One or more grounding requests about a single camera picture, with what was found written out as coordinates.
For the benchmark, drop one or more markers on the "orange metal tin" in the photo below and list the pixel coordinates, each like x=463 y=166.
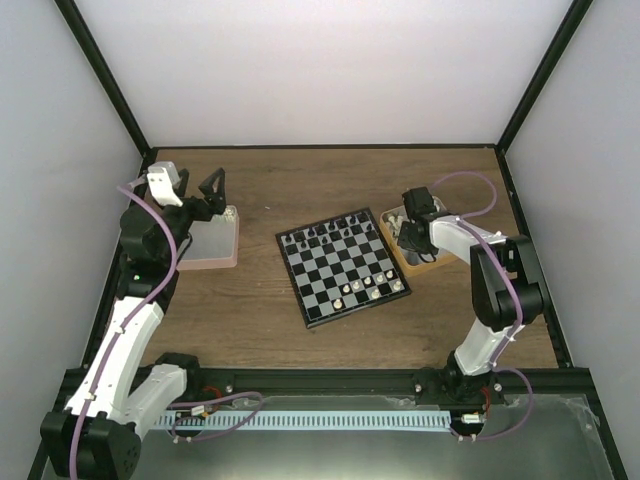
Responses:
x=411 y=263

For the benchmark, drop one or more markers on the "black white chess board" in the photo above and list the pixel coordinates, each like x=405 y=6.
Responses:
x=343 y=257

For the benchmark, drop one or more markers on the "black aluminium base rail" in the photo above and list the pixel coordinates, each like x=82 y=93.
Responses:
x=423 y=383

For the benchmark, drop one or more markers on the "black frame post right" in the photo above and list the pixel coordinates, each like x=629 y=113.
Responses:
x=566 y=30

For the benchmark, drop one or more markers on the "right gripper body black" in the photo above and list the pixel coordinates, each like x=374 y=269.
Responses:
x=408 y=241

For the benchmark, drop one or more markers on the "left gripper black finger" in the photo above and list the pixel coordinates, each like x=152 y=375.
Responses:
x=181 y=186
x=213 y=191

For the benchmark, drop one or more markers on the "black frame post left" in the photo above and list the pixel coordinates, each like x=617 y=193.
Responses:
x=93 y=54

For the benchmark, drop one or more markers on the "black frame post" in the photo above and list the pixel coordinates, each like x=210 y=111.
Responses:
x=566 y=30
x=93 y=54

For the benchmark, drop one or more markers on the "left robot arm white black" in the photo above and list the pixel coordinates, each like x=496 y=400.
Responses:
x=99 y=432

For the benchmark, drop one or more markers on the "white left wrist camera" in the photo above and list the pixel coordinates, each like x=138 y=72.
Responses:
x=163 y=179

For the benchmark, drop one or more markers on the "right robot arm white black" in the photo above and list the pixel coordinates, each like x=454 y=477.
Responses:
x=508 y=290

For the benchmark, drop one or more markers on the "black frame back rail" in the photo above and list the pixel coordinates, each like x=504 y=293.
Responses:
x=352 y=146

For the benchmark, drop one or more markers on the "pink metal tin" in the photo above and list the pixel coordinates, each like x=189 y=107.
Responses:
x=215 y=243

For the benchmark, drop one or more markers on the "light blue slotted cable duct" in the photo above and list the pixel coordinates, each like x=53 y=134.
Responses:
x=403 y=420

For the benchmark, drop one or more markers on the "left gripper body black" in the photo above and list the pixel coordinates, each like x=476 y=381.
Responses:
x=203 y=212

